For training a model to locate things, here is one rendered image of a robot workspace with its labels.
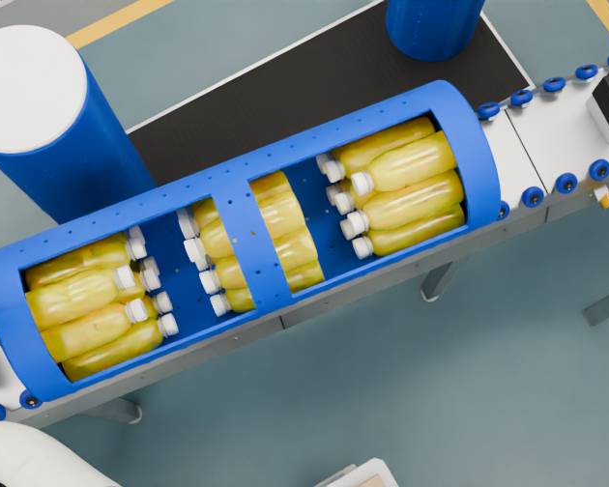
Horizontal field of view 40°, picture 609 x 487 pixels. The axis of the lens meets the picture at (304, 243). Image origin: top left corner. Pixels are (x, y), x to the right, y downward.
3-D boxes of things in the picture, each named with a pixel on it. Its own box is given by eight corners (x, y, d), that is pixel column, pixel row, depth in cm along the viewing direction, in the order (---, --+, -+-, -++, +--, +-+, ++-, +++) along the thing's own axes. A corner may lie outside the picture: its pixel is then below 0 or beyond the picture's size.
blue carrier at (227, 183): (481, 237, 165) (518, 199, 137) (65, 405, 158) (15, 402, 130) (423, 112, 171) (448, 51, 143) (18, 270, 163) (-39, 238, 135)
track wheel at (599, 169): (613, 158, 164) (607, 154, 166) (593, 167, 164) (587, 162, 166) (613, 177, 167) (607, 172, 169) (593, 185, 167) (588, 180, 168)
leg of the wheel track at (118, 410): (144, 419, 249) (90, 405, 189) (127, 426, 249) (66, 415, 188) (138, 401, 251) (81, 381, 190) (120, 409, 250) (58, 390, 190)
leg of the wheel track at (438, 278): (441, 298, 258) (479, 246, 197) (424, 304, 257) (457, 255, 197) (433, 280, 259) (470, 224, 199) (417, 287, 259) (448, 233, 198)
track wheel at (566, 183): (579, 172, 164) (573, 167, 165) (558, 181, 163) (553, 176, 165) (579, 190, 167) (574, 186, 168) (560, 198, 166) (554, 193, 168)
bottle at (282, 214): (289, 188, 148) (188, 228, 146) (293, 187, 141) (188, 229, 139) (304, 226, 148) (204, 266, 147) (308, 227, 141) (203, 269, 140)
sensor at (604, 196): (615, 204, 171) (623, 197, 167) (602, 210, 171) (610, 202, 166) (597, 172, 173) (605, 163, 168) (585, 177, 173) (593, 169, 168)
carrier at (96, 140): (140, 156, 255) (56, 199, 252) (52, 3, 171) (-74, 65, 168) (182, 233, 249) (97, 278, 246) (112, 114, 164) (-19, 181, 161)
